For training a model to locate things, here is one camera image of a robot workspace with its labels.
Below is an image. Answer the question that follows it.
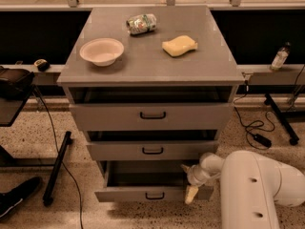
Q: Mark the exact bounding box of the black power adapter cable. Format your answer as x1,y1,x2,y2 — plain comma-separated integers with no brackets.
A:
233,79,276,151

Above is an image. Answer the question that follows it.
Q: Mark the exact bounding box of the grey drawer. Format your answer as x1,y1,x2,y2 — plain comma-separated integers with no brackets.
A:
94,160,214,203
71,103,233,131
87,140,218,161

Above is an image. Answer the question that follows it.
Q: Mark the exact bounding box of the black floor cable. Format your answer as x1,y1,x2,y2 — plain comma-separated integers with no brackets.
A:
33,88,85,229

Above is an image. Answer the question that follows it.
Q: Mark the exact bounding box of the black bag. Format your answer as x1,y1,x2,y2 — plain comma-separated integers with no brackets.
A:
0,66,34,100

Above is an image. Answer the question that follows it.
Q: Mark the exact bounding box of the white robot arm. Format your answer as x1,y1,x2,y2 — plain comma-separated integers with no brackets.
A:
182,151,305,229

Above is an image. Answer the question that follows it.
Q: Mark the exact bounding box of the black shoe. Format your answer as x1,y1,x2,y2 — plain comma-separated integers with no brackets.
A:
0,177,42,219

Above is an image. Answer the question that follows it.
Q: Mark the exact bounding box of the grey drawer cabinet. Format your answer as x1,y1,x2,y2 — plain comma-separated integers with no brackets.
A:
56,5,246,177

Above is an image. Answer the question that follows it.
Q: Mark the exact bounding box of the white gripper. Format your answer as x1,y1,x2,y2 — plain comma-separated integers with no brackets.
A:
180,164,210,204

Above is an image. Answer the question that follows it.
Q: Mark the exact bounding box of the white bowl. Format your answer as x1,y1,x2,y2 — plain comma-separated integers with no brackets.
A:
79,38,124,67

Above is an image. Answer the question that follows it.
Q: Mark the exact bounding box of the yellow sponge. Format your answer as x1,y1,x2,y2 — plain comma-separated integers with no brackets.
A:
162,35,198,57

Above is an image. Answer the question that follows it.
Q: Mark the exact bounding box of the grey middle drawer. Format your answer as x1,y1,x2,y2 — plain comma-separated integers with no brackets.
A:
87,140,218,161

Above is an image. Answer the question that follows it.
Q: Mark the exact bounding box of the black yellow tape measure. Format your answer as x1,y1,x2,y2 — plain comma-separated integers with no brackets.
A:
34,59,51,72

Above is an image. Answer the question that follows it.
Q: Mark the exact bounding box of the grey bottom drawer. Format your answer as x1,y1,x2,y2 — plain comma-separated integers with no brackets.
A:
94,160,214,203

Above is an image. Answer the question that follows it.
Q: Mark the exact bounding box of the black side table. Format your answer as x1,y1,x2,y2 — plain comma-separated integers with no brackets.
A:
0,85,72,207

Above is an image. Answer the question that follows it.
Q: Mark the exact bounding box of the clear plastic bottle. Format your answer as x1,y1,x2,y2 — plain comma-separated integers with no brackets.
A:
270,42,291,71

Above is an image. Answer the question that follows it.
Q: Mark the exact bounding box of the crushed green white can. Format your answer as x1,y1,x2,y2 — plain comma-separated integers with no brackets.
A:
126,13,157,35

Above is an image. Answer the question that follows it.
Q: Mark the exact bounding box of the black wheeled stand leg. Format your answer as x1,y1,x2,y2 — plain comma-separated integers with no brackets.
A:
264,94,299,146

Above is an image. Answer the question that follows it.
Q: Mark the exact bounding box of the grey top drawer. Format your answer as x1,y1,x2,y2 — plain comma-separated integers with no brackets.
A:
71,103,233,131

